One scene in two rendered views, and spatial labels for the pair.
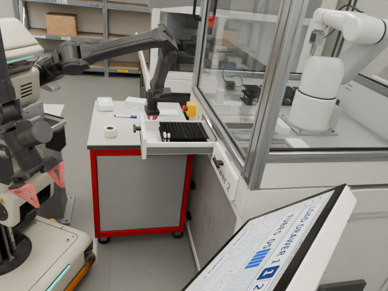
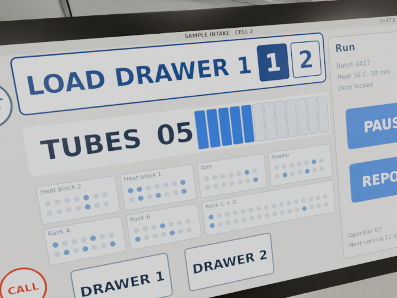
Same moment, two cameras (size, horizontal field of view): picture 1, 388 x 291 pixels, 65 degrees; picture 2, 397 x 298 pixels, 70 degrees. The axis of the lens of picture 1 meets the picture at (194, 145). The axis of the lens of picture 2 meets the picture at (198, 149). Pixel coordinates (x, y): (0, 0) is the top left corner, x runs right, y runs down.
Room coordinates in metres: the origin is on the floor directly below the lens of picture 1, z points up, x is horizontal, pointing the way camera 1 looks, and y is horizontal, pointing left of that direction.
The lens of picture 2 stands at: (0.59, -0.02, 1.30)
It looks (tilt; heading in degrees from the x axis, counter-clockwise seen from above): 45 degrees down; 224
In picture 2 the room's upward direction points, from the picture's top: 1 degrees clockwise
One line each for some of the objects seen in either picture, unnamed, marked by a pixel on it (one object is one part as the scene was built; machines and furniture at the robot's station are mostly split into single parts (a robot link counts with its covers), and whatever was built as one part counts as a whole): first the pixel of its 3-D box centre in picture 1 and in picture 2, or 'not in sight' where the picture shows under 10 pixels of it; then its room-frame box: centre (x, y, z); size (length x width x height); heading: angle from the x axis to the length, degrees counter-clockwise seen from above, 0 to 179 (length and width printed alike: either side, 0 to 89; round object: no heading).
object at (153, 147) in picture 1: (184, 135); not in sight; (1.37, 0.05, 0.86); 0.40 x 0.26 x 0.06; 105
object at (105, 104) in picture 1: (105, 104); not in sight; (1.84, 0.61, 0.78); 0.15 x 0.10 x 0.04; 22
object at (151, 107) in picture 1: (152, 105); not in sight; (1.58, 0.26, 0.92); 0.10 x 0.07 x 0.07; 25
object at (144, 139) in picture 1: (142, 134); not in sight; (1.31, 0.25, 0.87); 0.29 x 0.02 x 0.11; 15
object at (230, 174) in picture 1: (223, 168); not in sight; (1.10, -0.14, 0.87); 0.29 x 0.02 x 0.11; 15
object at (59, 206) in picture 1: (43, 166); not in sight; (1.63, 0.96, 0.38); 0.30 x 0.30 x 0.76; 15
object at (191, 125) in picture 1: (182, 135); not in sight; (1.37, 0.06, 0.87); 0.22 x 0.18 x 0.06; 105
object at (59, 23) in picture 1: (62, 24); not in sight; (4.82, 2.21, 0.72); 0.41 x 0.32 x 0.28; 105
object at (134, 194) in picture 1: (139, 171); not in sight; (1.71, 0.35, 0.38); 0.62 x 0.58 x 0.76; 15
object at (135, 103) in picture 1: (135, 103); not in sight; (1.91, 0.42, 0.79); 0.13 x 0.09 x 0.05; 90
